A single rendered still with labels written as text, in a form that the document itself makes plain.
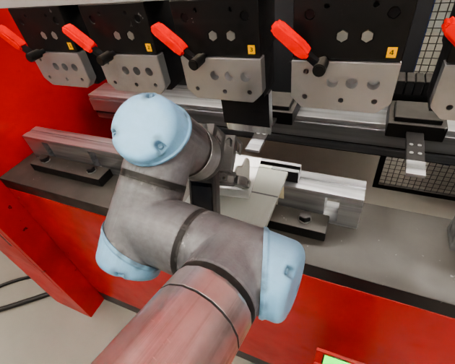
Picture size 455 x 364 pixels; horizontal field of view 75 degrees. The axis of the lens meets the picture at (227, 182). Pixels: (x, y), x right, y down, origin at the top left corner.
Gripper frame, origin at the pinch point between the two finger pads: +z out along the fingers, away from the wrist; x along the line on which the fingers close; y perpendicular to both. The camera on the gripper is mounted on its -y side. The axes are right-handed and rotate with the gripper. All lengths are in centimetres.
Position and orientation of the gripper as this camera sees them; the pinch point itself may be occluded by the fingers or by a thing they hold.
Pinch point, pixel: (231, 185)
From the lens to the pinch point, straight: 62.6
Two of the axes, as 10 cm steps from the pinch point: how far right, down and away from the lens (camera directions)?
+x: -9.5, -1.0, 2.9
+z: 2.7, 1.2, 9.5
